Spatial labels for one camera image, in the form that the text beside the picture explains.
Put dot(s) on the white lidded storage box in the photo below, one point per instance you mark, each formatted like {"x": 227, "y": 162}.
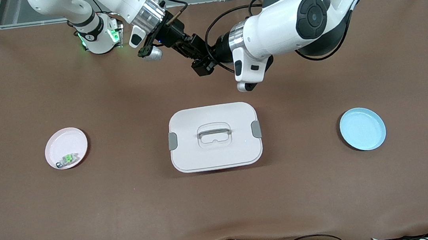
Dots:
{"x": 217, "y": 155}

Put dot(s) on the green push-button switch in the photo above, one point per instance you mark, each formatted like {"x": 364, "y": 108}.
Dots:
{"x": 68, "y": 159}

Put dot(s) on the blue round plate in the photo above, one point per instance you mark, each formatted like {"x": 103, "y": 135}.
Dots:
{"x": 362, "y": 130}

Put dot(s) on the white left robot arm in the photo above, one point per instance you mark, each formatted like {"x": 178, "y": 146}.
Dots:
{"x": 288, "y": 28}

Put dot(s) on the pink round plate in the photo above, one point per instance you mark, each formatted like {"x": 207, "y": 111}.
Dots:
{"x": 66, "y": 141}

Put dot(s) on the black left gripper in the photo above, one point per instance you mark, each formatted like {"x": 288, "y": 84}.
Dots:
{"x": 223, "y": 50}

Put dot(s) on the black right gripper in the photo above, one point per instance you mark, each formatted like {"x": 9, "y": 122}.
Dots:
{"x": 171, "y": 35}

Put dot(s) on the brown table mat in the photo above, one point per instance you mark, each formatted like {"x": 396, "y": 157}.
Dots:
{"x": 223, "y": 206}

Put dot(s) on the grey box latch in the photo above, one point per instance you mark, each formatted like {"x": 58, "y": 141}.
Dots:
{"x": 256, "y": 129}
{"x": 172, "y": 141}

